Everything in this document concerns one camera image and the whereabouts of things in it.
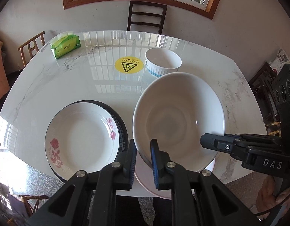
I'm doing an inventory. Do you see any green tissue pack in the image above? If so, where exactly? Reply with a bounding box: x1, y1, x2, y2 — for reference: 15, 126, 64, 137
51, 31, 81, 60

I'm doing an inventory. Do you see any light wooden chair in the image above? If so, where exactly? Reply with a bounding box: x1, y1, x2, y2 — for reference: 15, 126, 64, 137
17, 31, 46, 67
21, 194, 50, 217

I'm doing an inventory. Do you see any white plate with pink flowers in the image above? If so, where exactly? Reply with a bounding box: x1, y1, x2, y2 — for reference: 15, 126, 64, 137
45, 100, 120, 173

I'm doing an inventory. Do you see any white bowl with blue print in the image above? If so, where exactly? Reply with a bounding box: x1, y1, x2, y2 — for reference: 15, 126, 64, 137
145, 47, 182, 78

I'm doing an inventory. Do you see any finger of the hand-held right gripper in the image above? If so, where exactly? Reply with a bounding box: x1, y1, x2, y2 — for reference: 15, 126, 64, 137
200, 133, 284, 160

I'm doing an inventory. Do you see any white bowl with pink band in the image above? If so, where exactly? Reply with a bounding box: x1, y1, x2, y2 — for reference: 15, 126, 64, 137
132, 72, 226, 173

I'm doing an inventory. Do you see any person's right hand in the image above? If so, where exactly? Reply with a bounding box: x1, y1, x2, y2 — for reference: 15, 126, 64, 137
256, 176, 290, 219

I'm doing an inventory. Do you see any yellow round warning sticker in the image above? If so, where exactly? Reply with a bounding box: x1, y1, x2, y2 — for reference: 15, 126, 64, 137
114, 57, 143, 74

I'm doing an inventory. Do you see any folded newspaper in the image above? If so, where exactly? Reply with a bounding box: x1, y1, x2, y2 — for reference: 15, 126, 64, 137
269, 49, 290, 74

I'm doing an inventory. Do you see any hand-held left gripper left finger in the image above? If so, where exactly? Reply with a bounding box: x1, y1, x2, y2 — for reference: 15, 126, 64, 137
26, 138, 137, 226

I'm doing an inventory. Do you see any dark wooden chair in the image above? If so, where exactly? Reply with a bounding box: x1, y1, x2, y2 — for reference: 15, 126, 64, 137
127, 1, 168, 35
248, 62, 280, 125

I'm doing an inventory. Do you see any orange cloth cover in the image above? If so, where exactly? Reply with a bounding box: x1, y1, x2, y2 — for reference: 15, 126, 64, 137
0, 36, 11, 103

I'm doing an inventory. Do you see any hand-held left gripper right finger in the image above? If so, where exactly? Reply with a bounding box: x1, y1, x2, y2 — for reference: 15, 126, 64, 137
150, 138, 257, 226

